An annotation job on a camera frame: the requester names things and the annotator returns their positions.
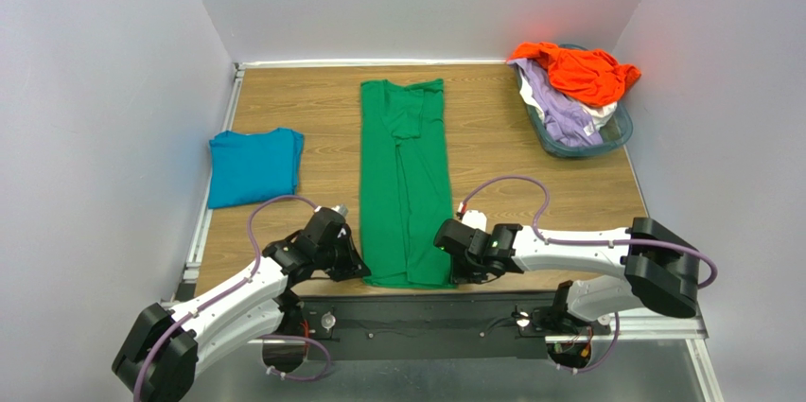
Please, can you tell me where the green t-shirt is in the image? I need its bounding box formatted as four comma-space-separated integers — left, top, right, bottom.
359, 79, 453, 289

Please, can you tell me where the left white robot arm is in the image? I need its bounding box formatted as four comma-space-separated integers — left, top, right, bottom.
111, 205, 370, 401

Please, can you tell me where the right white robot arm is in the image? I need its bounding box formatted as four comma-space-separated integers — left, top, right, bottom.
433, 211, 700, 333

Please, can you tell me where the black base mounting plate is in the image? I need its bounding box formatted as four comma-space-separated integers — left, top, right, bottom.
263, 291, 611, 363

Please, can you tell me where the folded blue t-shirt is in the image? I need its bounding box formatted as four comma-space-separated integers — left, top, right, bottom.
207, 128, 305, 209

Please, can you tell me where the lavender t-shirt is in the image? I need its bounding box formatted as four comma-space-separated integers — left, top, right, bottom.
508, 58, 604, 148

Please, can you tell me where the orange t-shirt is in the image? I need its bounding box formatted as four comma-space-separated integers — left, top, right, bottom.
507, 42, 642, 108

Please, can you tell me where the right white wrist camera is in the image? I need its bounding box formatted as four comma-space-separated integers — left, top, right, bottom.
459, 210, 487, 232

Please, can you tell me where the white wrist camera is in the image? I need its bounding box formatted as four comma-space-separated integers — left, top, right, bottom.
459, 210, 487, 232
332, 203, 348, 218

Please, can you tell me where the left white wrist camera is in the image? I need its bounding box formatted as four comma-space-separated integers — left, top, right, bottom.
332, 203, 348, 218

